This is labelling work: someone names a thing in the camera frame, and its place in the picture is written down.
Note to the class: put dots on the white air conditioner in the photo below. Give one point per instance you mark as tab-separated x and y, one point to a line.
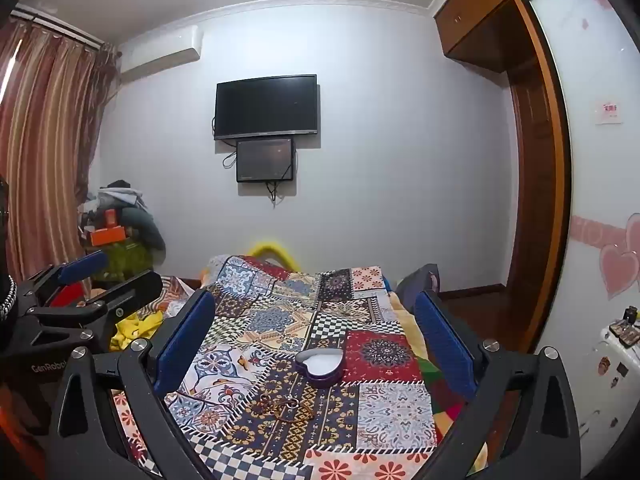
160	52

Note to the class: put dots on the purple heart-shaped jewelry box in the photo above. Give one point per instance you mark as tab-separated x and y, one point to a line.
320	377

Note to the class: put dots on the black wall television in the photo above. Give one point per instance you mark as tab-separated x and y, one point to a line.
265	107

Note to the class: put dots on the yellow cloth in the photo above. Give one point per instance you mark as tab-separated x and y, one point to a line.
132	330

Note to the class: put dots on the white heart-decal wardrobe door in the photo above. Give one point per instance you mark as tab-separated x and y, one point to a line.
595	185

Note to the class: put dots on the colourful fleece blanket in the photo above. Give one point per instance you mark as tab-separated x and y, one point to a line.
435	395

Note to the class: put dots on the green printed bag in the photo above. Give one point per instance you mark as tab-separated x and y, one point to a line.
127	260

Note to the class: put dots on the small dark jar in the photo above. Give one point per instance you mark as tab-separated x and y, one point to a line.
631	314

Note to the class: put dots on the white curtain rail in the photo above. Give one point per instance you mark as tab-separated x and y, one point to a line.
60	22

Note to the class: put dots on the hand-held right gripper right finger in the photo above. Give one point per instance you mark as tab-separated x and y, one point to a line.
442	345

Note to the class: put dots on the white paper sticker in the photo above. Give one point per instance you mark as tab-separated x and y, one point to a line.
608	113

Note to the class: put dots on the small black wall monitor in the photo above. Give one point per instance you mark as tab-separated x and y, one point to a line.
265	160

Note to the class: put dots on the striped brown curtain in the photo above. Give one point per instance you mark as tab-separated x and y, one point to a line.
45	150

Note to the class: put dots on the wooden overhead cabinet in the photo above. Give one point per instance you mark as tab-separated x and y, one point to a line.
475	15

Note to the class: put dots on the pile of clothes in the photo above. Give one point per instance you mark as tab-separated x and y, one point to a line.
140	225

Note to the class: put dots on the brown wooden door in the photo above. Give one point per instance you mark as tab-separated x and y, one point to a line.
532	200

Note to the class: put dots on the dark grey bag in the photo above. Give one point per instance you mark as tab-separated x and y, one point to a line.
417	280

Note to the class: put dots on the orange box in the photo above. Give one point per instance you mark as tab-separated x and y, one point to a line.
107	236

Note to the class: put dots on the patchwork printed blanket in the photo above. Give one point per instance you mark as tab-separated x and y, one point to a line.
300	440

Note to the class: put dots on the yellow foam tube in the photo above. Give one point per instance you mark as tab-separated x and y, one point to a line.
270	248

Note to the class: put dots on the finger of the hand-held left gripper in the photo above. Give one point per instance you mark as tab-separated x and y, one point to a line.
82	265
130	292

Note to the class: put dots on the white cabinet with magnets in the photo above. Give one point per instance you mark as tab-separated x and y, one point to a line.
607	410

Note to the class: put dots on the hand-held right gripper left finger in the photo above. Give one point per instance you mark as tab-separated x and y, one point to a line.
184	342

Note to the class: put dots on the open makeup palette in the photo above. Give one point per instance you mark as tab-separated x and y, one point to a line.
622	334

